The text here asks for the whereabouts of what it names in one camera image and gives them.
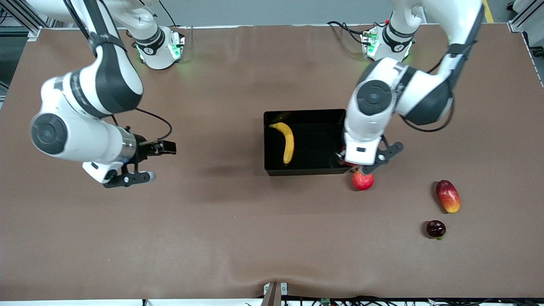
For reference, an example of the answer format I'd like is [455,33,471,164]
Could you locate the red pomegranate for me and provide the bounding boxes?
[351,169,375,191]

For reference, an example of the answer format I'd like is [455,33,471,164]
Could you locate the black plastic box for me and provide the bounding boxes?
[263,109,354,176]

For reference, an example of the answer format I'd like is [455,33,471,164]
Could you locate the yellow banana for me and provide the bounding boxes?
[269,122,295,166]

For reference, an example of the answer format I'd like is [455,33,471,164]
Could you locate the brown table mat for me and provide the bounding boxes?
[0,24,544,300]

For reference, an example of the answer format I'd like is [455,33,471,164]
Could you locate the red yellow mango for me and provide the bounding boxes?
[436,180,461,214]

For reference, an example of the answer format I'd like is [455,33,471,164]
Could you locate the dark purple mangosteen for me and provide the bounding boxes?
[426,220,447,241]

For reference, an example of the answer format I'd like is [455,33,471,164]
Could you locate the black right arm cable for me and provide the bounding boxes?
[111,108,173,143]

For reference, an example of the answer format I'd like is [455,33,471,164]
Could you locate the black base cables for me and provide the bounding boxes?
[327,20,389,45]

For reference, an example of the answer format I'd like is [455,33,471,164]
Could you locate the thin black base cable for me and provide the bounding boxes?
[164,4,179,28]

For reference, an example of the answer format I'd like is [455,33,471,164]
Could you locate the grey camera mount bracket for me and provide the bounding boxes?
[263,282,288,306]

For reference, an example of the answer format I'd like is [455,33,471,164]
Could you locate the aluminium frame profile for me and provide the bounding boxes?
[508,0,544,33]
[0,0,56,41]

